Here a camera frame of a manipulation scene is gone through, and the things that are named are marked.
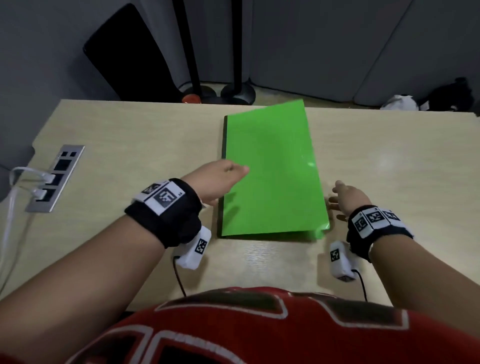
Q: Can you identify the black marker wristband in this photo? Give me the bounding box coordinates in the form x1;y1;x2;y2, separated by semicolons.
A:
346;204;415;263
124;178;203;249

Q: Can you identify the white plug cable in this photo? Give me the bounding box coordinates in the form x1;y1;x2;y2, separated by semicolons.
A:
0;187;48;293
9;166;55;187

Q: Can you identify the black bag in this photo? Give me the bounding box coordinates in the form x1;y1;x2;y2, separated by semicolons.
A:
419;76;475;113

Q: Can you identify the black chair back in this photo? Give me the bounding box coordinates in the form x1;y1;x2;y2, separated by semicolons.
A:
83;2;185;103

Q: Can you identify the person's red shirt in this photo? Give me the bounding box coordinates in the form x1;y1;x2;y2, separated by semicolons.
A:
65;286;480;364

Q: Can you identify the person's left hand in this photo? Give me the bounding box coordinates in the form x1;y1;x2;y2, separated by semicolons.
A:
180;159;251;207

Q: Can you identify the person's right forearm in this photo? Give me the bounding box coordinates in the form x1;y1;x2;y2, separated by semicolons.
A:
369;234;480;338

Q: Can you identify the thin black cable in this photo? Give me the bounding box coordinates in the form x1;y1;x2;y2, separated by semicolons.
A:
352;269;369;303
172;255;188;298

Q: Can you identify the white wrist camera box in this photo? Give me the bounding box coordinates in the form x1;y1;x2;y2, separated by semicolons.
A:
174;225;213;271
329;240;357;283

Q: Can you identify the silver desk socket panel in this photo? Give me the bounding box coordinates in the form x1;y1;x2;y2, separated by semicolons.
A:
25;144;86;214

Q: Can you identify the green folder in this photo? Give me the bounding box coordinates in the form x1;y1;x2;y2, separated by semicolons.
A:
216;98;332;241

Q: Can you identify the person's left forearm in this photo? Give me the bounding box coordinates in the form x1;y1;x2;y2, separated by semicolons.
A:
0;215;166;364

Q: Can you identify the white plastic bag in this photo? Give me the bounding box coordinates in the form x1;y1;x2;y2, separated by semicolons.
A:
379;94;419;112

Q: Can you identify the person's right hand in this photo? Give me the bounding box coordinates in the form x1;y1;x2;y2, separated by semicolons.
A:
328;179;374;223

